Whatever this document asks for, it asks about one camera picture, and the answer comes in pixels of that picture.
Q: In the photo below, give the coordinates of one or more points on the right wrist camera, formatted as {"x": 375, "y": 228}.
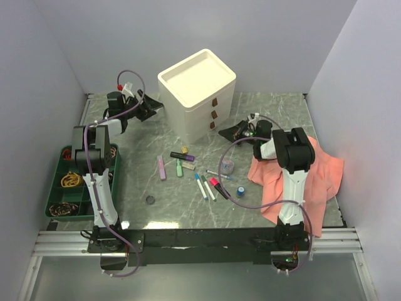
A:
{"x": 253, "y": 118}

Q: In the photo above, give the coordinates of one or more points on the pink cloth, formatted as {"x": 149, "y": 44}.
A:
{"x": 322, "y": 183}

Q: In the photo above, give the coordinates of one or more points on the green compartment tray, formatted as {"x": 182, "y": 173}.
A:
{"x": 78, "y": 197}

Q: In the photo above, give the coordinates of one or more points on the yellow eraser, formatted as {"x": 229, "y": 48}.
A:
{"x": 184, "y": 149}

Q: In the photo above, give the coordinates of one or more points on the orange rubber bands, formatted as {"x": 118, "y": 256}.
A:
{"x": 66, "y": 155}

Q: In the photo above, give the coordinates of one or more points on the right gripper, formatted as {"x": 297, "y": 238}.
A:
{"x": 236, "y": 132}

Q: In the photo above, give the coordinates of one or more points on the blue tape roll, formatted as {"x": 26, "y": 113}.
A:
{"x": 240, "y": 191}

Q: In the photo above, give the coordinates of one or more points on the blue cap white marker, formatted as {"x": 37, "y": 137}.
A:
{"x": 204, "y": 195}

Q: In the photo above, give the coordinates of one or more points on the black pink highlighter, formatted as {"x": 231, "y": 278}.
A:
{"x": 216, "y": 184}

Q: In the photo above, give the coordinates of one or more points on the clear paperclip jar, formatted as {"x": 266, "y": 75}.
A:
{"x": 227, "y": 167}

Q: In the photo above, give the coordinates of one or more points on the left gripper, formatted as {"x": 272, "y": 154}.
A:
{"x": 149, "y": 104}

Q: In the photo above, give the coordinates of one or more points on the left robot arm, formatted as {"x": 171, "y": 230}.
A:
{"x": 91, "y": 149}

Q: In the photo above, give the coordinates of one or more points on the aluminium rail frame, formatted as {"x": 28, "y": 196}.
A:
{"x": 66, "y": 271}

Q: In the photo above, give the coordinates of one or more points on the black purple highlighter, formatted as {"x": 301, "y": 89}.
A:
{"x": 182, "y": 156}

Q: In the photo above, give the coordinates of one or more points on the white eraser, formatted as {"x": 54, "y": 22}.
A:
{"x": 188, "y": 165}

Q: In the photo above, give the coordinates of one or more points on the blue whiteboard pen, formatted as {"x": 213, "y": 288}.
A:
{"x": 219, "y": 175}

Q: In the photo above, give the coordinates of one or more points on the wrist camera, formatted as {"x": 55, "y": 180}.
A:
{"x": 253, "y": 118}
{"x": 126, "y": 89}

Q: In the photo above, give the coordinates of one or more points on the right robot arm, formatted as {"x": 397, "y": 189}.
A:
{"x": 295, "y": 155}

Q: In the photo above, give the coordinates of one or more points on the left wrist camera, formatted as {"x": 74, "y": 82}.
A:
{"x": 126, "y": 89}

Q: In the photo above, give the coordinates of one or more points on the pink lilac highlighter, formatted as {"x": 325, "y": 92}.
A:
{"x": 162, "y": 173}

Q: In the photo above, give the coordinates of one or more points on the black round cap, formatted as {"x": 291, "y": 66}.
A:
{"x": 150, "y": 200}

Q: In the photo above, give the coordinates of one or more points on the green cap white marker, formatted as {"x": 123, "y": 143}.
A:
{"x": 208, "y": 189}

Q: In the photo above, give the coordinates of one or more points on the green mint highlighter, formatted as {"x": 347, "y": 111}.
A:
{"x": 179, "y": 169}

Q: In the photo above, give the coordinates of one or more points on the black base bar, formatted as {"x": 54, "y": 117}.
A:
{"x": 181, "y": 246}

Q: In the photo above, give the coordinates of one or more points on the white drawer cabinet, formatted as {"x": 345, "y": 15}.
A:
{"x": 197, "y": 94}

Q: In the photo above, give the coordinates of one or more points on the yellow rubber bands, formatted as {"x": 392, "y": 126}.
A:
{"x": 71, "y": 180}

